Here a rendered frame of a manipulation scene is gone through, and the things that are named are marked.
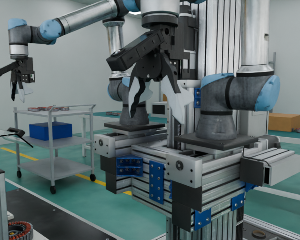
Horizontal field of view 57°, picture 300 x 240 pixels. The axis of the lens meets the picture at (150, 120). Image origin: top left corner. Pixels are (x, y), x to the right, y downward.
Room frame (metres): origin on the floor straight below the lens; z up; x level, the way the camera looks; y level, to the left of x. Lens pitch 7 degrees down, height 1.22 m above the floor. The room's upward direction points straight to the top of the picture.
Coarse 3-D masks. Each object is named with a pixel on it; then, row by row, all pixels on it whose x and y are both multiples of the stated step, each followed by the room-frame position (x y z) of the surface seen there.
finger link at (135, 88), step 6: (132, 84) 0.58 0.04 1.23; (138, 84) 0.57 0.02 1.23; (144, 84) 0.57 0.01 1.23; (132, 90) 0.58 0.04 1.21; (138, 90) 0.57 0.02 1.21; (144, 90) 0.60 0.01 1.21; (150, 90) 0.61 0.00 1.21; (132, 96) 0.58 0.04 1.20; (138, 96) 0.58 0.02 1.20; (144, 96) 0.61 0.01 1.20; (150, 96) 0.62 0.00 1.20; (132, 102) 0.58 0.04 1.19; (138, 102) 0.59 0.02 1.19; (132, 108) 0.59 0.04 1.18; (132, 114) 0.60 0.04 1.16
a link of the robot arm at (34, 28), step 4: (32, 28) 1.24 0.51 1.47; (36, 28) 1.24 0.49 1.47; (32, 32) 1.23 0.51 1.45; (36, 32) 1.21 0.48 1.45; (32, 36) 1.23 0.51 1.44; (36, 36) 1.23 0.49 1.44; (32, 40) 1.24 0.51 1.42; (36, 40) 1.25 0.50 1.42; (40, 40) 1.23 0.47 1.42; (52, 40) 1.28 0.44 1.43; (48, 44) 1.30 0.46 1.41; (52, 44) 1.31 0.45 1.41
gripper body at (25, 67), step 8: (16, 56) 1.20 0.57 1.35; (24, 56) 1.21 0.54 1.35; (24, 64) 1.23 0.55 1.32; (32, 64) 1.25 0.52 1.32; (16, 72) 1.19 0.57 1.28; (24, 72) 1.21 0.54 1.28; (32, 72) 1.23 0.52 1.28; (16, 80) 1.21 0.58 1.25; (24, 80) 1.22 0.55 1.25; (32, 80) 1.23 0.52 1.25
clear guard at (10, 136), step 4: (0, 132) 0.94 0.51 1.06; (4, 132) 0.94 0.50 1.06; (8, 132) 0.94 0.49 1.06; (12, 132) 0.94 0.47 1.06; (0, 136) 0.89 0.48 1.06; (4, 136) 1.06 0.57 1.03; (8, 136) 1.02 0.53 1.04; (12, 136) 0.98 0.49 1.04; (16, 136) 0.94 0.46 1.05; (12, 140) 1.05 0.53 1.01; (16, 140) 1.01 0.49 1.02; (20, 140) 0.97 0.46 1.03; (24, 140) 0.94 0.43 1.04; (24, 144) 0.99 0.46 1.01; (28, 144) 0.95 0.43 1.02
